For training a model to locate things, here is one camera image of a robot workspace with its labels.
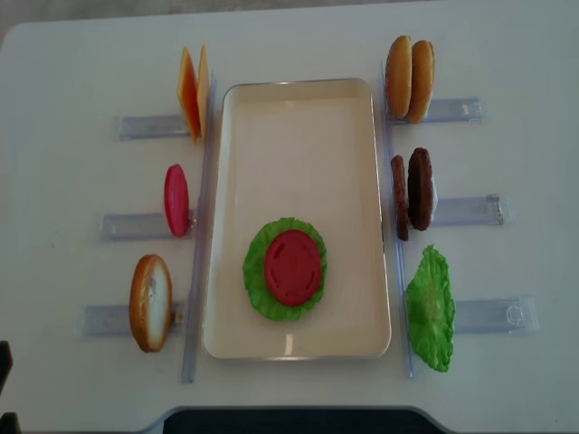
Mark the brown meat patty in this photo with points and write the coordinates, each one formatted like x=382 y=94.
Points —
x=400 y=203

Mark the red tomato slice on tray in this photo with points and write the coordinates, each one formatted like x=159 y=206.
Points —
x=292 y=268

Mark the green lettuce leaf on tray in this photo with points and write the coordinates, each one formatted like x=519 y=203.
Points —
x=253 y=270

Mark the standing red tomato slice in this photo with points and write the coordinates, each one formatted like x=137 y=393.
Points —
x=176 y=201

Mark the dark meat patty outer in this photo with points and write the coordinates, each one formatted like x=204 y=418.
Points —
x=420 y=189

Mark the yellow cheese slice inner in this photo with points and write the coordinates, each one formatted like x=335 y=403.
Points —
x=203 y=93

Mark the standing bread slice left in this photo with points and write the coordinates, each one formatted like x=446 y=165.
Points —
x=150 y=304

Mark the standing green lettuce leaf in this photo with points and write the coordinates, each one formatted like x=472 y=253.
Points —
x=431 y=311

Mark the orange cheese slice outer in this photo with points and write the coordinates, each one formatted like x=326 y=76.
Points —
x=186 y=92

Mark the cream rectangular tray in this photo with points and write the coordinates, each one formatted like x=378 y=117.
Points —
x=305 y=150

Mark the white patty pusher block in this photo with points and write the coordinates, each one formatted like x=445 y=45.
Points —
x=434 y=199

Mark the standing bun left of pair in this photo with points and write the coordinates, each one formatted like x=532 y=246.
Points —
x=398 y=76

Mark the standing bun of pair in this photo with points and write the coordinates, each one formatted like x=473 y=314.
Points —
x=398 y=76
x=422 y=80

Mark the standing bun right of pair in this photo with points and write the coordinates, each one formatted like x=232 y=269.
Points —
x=422 y=80

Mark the clear long rail left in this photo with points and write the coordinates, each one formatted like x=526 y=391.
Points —
x=195 y=295

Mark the clear long rail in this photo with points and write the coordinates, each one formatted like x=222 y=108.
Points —
x=399 y=270
x=195 y=295

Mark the clear long rail right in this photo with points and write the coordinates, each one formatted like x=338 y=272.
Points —
x=399 y=270

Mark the clear tomato holder rail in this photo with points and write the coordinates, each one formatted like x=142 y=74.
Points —
x=134 y=227

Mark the clear cheese holder rail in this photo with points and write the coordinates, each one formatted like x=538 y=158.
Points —
x=151 y=127

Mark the clear patty holder rail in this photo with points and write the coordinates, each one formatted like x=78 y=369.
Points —
x=490 y=209

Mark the clear bun holder rail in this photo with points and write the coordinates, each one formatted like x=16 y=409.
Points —
x=469 y=110

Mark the clear bread holder rail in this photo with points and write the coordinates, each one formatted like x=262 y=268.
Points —
x=98 y=321

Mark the clear lettuce holder rail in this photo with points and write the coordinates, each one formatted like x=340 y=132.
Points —
x=504 y=315

